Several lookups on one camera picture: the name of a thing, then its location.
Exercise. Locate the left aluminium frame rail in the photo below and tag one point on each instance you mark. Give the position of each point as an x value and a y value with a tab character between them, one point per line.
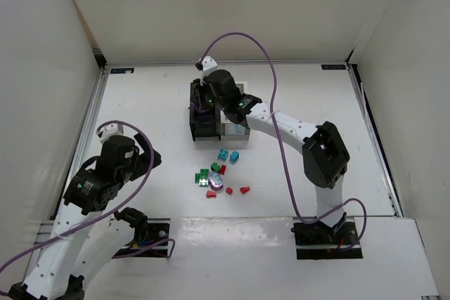
85	135

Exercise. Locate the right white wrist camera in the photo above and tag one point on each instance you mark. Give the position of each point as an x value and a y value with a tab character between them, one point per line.
206	66

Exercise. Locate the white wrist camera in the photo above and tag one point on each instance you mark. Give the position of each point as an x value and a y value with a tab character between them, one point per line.
206	66
106	132

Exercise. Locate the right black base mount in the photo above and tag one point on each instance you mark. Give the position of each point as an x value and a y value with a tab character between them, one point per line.
311	246

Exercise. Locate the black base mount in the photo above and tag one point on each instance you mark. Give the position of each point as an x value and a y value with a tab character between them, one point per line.
157	230
311	246

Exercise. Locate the right blue label sticker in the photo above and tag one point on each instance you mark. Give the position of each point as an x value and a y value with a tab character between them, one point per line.
333	67

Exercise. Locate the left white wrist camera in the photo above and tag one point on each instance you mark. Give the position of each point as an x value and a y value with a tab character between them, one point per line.
106	132

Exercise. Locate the purple lotus flower lego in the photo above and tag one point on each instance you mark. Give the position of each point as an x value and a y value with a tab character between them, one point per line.
215	181

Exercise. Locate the blue square lego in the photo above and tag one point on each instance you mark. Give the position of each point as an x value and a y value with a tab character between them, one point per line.
234	156

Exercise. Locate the blue square lego stud-up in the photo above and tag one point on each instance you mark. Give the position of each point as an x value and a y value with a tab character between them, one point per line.
223	155

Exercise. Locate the red curved lego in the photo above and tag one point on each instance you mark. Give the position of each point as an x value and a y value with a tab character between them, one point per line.
244	189
210	194

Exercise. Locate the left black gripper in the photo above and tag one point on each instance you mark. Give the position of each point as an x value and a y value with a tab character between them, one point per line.
141	157

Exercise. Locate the dark green small lego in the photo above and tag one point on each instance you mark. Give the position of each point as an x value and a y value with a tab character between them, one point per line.
215	167

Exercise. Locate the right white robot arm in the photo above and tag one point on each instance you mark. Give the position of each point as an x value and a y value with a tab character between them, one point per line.
324	154

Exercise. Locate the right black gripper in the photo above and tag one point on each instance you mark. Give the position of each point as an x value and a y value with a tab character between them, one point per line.
198	94

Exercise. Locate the right aluminium frame rail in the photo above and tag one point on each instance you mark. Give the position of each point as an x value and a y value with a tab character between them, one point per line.
375	138

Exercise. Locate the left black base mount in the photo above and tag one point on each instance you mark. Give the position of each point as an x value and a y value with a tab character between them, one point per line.
157	230

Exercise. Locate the aluminium frame rail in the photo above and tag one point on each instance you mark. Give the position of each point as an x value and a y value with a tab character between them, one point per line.
375	138
85	135

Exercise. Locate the red curved lego left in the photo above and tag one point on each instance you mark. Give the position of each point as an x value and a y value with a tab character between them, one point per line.
210	194

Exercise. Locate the red curved lego right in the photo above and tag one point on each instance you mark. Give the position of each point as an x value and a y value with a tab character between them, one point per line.
244	189

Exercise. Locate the white slotted container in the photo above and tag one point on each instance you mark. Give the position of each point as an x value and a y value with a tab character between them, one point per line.
230	131

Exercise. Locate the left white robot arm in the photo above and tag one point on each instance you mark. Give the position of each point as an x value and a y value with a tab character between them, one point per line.
85	235

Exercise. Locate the black slotted container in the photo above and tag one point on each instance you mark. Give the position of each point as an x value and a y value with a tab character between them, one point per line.
205	126

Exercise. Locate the green plate lego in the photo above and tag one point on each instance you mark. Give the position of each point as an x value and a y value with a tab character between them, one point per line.
203	177

